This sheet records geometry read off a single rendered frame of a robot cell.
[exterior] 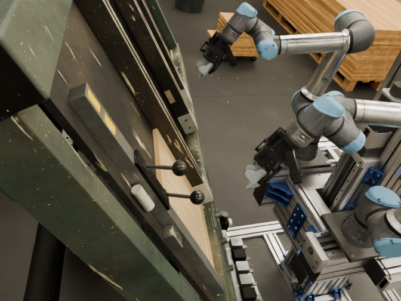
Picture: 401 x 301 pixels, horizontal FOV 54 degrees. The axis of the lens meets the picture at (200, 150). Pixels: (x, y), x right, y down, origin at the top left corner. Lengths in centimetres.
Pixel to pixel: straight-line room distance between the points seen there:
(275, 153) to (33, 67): 77
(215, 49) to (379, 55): 347
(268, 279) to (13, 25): 214
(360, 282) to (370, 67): 290
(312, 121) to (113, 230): 62
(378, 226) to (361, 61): 351
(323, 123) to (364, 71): 389
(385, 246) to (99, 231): 102
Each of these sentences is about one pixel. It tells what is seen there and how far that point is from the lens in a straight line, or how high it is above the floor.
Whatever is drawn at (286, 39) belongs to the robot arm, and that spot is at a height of 159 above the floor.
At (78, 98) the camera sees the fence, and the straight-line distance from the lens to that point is 86.
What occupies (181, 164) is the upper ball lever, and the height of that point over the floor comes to 156.
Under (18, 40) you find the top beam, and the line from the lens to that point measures 56.
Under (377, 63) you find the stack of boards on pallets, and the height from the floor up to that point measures 38.
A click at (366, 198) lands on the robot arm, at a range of 160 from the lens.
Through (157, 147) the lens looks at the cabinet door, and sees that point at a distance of 136.
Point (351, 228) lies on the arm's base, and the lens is 167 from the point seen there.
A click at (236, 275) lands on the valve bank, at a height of 73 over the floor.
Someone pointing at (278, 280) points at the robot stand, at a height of 21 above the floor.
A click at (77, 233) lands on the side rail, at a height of 159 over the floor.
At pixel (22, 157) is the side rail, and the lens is 63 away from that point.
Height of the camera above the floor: 220
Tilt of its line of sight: 40 degrees down
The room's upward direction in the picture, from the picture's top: 13 degrees clockwise
